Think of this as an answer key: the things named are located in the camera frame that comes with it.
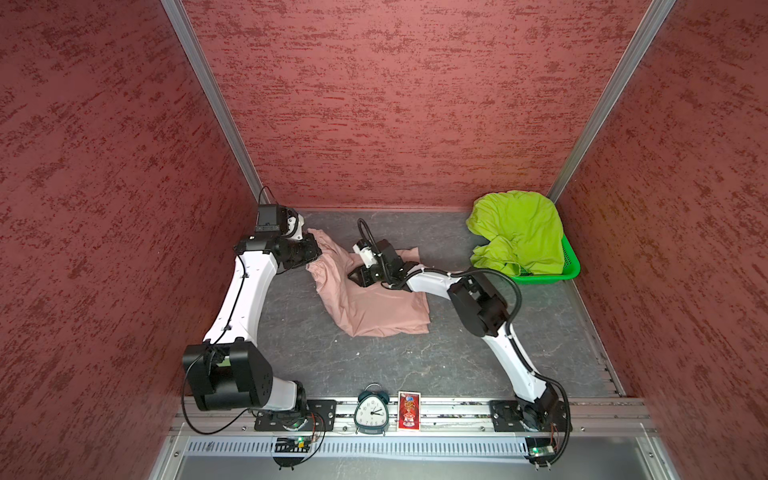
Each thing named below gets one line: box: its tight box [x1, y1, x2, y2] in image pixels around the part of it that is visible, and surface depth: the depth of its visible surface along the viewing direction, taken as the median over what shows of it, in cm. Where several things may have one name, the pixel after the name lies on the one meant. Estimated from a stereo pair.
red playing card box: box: [397, 391, 421, 431], surface depth 75 cm
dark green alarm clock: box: [354, 383, 390, 436], surface depth 73 cm
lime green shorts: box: [467, 190, 565, 277], surface depth 108 cm
